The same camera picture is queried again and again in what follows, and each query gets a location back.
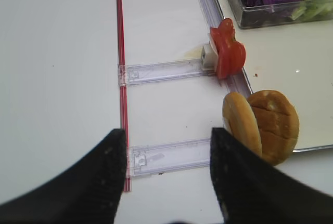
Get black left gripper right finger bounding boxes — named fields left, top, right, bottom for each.
left=210, top=127, right=332, bottom=223

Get left red plastic strip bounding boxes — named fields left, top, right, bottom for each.
left=116, top=0, right=133, bottom=193

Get red tomato slices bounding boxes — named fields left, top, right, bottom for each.
left=210, top=18, right=246, bottom=80

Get white metal tray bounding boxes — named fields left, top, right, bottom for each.
left=210, top=0, right=333, bottom=153

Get bun slice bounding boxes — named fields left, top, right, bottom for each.
left=222, top=92, right=263, bottom=157

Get left bun half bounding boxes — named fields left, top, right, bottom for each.
left=247, top=90, right=300, bottom=166

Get clear left near crossbar rail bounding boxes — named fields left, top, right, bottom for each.
left=126, top=138, right=210, bottom=179

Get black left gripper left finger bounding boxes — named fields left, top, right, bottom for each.
left=1, top=129, right=127, bottom=223

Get white left pusher block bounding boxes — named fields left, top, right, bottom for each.
left=200, top=33, right=219, bottom=71

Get clear crossbar rail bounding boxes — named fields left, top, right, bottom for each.
left=118, top=59, right=214, bottom=86
left=126, top=138, right=210, bottom=179

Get clear left far crossbar rail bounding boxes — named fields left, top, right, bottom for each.
left=118, top=59, right=214, bottom=86

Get clear left long rail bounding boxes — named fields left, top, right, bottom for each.
left=198, top=0, right=253, bottom=98

